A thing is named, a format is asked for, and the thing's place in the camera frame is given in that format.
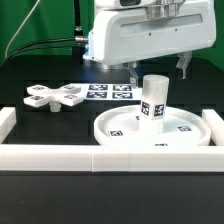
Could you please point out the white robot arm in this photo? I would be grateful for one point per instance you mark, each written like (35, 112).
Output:
(127, 31)

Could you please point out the white U-shaped boundary frame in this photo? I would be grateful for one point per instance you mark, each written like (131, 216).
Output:
(163, 156)

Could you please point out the white round table top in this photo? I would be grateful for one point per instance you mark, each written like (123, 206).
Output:
(126, 127)

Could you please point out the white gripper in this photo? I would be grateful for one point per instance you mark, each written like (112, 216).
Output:
(133, 30)

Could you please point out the white sheet with markers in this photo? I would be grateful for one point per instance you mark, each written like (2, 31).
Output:
(110, 92)

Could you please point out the white cross-shaped table base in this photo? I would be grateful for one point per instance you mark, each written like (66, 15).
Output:
(40, 95)

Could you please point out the black vertical cable connector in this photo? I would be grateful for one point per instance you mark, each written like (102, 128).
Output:
(78, 32)

